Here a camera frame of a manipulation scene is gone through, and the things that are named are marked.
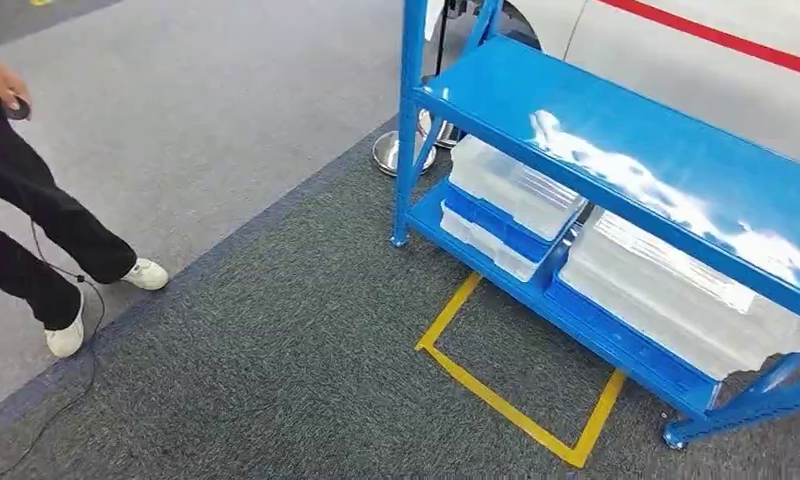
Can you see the small clear plastic bin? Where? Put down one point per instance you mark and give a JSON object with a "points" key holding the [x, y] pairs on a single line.
{"points": [[486, 255], [512, 185]]}

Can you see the blue plastic tray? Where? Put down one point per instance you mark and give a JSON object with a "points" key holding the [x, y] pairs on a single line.
{"points": [[493, 228]]}

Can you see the person's white left shoe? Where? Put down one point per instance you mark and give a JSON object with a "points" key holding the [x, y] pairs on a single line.
{"points": [[147, 273]]}

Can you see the person's white shoe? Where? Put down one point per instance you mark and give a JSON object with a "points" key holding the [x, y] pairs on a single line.
{"points": [[147, 273], [65, 334]]}

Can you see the blue steel shelf rack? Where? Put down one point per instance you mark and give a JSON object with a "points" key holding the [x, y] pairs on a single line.
{"points": [[638, 119]]}

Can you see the large clear plastic bin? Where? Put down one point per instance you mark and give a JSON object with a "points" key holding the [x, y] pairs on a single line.
{"points": [[672, 298]]}

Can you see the person's white right shoe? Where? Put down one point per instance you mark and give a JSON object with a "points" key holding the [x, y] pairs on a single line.
{"points": [[65, 334]]}

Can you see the red barrier belt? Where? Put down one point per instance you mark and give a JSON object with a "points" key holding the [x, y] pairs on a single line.
{"points": [[718, 36]]}

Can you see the person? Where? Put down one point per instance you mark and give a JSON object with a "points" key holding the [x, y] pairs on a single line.
{"points": [[16, 192]]}

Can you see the black handheld controller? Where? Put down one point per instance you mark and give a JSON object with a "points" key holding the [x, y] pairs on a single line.
{"points": [[19, 108]]}

